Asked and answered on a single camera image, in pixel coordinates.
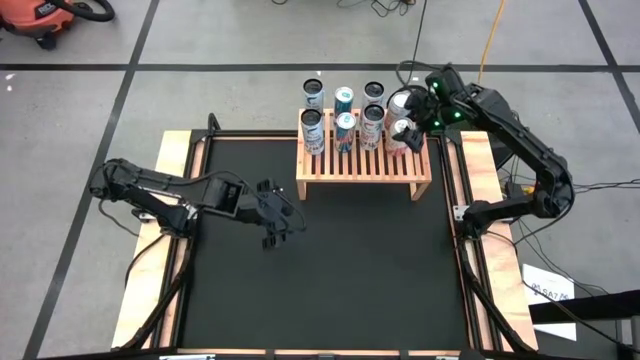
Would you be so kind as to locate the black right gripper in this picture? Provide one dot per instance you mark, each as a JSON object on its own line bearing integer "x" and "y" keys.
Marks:
{"x": 427, "y": 112}

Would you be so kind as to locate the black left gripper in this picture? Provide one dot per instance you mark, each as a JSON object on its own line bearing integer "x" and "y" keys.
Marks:
{"x": 260, "y": 210}

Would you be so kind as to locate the white pink can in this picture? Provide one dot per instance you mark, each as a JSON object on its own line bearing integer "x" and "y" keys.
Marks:
{"x": 396, "y": 140}
{"x": 396, "y": 110}

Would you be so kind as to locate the grey can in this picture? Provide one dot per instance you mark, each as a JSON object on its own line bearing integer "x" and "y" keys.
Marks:
{"x": 373, "y": 92}

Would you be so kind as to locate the teal slim can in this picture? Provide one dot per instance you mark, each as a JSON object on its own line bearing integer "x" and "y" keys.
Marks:
{"x": 345, "y": 132}
{"x": 343, "y": 97}

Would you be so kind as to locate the white blue slim can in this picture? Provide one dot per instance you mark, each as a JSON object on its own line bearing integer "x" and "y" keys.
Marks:
{"x": 312, "y": 132}
{"x": 312, "y": 92}

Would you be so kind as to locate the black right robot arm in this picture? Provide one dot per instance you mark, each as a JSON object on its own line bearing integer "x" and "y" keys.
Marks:
{"x": 520, "y": 140}

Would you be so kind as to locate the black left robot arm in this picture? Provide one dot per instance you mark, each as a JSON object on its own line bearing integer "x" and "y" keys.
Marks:
{"x": 150, "y": 195}

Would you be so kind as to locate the wooden slatted shelf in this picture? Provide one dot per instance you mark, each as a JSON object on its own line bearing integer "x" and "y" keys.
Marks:
{"x": 360, "y": 167}

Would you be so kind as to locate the wooden table edge board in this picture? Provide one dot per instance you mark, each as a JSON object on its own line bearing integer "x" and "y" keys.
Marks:
{"x": 172, "y": 145}
{"x": 475, "y": 150}

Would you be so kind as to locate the black computer case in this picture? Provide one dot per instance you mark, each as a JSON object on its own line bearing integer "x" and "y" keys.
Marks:
{"x": 500, "y": 155}

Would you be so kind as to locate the yellow plug adapter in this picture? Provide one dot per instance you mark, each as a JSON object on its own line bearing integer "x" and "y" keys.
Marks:
{"x": 526, "y": 190}

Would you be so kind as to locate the white paper sign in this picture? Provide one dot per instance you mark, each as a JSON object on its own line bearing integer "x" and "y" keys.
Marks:
{"x": 555, "y": 290}

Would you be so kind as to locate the black beam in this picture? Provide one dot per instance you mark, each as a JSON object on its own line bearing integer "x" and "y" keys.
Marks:
{"x": 600, "y": 306}

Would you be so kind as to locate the orange shop vacuum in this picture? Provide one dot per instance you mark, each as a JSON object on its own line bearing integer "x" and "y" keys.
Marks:
{"x": 35, "y": 17}

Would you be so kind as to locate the black table frame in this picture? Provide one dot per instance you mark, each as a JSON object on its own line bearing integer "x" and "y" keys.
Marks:
{"x": 250, "y": 135}

